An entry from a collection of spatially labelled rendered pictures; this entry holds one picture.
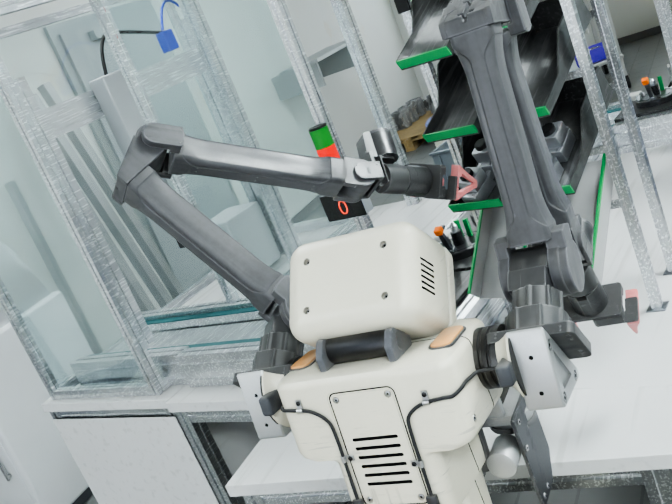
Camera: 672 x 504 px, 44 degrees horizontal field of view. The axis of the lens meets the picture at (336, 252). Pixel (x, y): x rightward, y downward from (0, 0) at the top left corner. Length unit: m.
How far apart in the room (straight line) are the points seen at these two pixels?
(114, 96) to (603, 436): 1.84
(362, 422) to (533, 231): 0.35
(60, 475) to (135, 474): 1.38
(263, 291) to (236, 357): 0.87
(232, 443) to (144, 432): 0.26
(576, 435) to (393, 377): 0.53
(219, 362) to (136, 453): 0.53
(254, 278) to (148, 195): 0.22
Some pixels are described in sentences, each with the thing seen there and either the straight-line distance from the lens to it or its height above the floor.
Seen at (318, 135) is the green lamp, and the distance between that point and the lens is 2.09.
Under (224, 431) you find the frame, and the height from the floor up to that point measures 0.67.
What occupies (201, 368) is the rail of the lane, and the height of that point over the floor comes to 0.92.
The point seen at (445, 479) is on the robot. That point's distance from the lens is 1.16.
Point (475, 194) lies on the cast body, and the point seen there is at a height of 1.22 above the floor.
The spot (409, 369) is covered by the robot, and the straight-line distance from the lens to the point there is 1.09.
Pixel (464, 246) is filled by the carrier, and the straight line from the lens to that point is 2.18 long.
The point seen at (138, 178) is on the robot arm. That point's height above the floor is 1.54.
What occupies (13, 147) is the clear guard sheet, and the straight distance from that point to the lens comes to 2.41.
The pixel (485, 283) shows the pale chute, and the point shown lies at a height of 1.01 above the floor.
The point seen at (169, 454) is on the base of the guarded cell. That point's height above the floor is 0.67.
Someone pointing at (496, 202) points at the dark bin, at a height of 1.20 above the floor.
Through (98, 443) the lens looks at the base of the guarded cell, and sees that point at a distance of 2.79.
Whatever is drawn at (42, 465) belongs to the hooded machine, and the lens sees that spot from 4.04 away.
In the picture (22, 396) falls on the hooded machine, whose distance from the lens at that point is 3.99.
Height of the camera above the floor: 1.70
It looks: 16 degrees down
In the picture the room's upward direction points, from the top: 22 degrees counter-clockwise
